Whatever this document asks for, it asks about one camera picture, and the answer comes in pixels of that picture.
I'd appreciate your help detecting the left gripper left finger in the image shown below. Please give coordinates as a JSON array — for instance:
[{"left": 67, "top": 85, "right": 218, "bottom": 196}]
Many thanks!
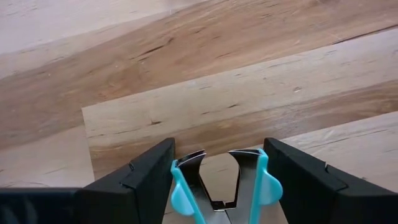
[{"left": 80, "top": 137, "right": 177, "bottom": 224}]

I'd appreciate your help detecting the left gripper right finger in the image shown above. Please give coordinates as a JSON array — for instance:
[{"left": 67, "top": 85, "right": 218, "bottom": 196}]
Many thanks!
[{"left": 263, "top": 137, "right": 398, "bottom": 224}]

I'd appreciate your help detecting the teal staple remover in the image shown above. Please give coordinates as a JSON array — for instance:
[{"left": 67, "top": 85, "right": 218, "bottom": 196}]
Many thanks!
[{"left": 170, "top": 148, "right": 284, "bottom": 224}]

